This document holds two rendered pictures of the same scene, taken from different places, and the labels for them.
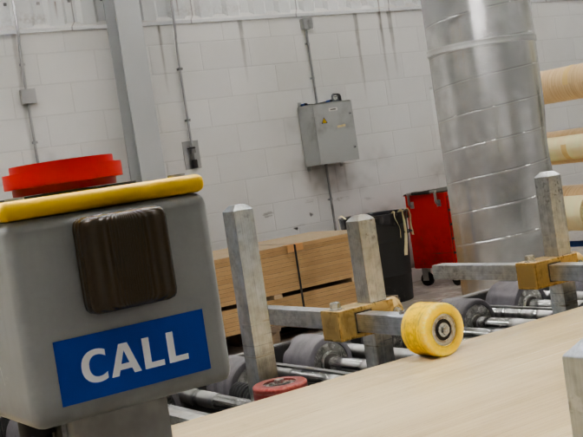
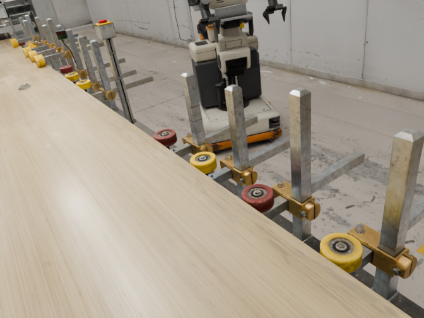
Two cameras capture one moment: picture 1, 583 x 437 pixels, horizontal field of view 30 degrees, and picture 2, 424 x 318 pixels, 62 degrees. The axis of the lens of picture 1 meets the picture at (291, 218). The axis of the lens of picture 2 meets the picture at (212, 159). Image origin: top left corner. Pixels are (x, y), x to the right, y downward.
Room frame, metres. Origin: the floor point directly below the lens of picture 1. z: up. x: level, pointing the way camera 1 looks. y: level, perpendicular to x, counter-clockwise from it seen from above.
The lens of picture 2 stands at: (-0.14, 1.86, 1.44)
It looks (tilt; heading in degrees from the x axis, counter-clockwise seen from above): 30 degrees down; 273
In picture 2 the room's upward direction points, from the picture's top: 9 degrees counter-clockwise
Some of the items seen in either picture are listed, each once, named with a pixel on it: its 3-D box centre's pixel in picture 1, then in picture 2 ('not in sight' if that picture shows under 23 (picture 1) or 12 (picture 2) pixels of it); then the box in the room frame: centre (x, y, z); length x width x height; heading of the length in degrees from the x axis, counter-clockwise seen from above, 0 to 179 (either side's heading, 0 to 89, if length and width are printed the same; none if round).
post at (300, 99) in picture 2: not in sight; (301, 179); (-0.31, 1.11, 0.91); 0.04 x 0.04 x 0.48; 33
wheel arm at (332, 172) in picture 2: not in sight; (312, 185); (-0.36, 1.03, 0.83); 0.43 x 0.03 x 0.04; 33
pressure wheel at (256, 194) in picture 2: not in sight; (259, 209); (-0.20, 1.14, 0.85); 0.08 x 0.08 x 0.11
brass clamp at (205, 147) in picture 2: not in sight; (197, 146); (-0.02, 0.67, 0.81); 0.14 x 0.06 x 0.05; 123
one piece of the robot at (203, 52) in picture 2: not in sight; (226, 67); (-0.21, -1.11, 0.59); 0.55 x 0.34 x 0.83; 10
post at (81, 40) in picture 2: not in sight; (92, 75); (0.65, -0.35, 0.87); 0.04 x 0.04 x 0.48; 33
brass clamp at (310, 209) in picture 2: not in sight; (294, 200); (-0.30, 1.09, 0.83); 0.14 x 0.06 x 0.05; 123
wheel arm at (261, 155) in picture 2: not in sight; (255, 159); (-0.22, 0.82, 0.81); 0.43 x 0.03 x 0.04; 33
